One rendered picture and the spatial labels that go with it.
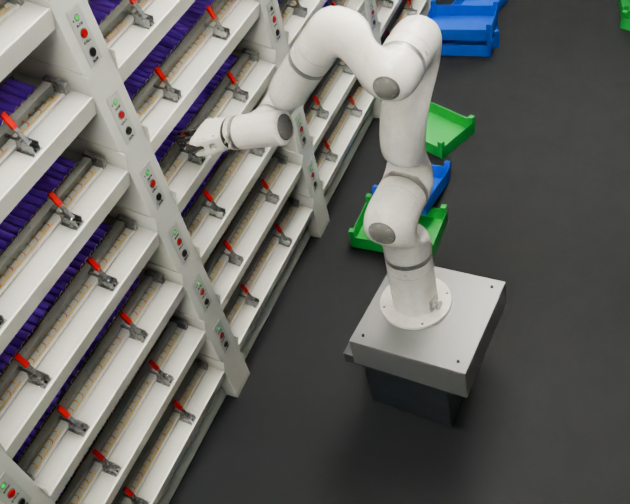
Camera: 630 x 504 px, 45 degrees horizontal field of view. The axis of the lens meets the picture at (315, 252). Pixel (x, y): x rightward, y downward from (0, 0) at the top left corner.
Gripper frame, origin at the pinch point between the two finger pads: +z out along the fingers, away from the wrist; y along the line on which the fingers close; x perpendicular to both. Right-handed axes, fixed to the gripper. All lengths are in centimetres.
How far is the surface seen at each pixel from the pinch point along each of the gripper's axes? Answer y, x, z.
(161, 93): -0.6, 14.2, -2.5
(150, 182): -21.2, 3.7, -5.4
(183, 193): -11.8, -8.3, -1.6
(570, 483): -24, -106, -81
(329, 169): 65, -66, 14
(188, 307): -25.4, -37.2, 7.3
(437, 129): 111, -87, -8
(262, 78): 36.9, -8.1, -1.4
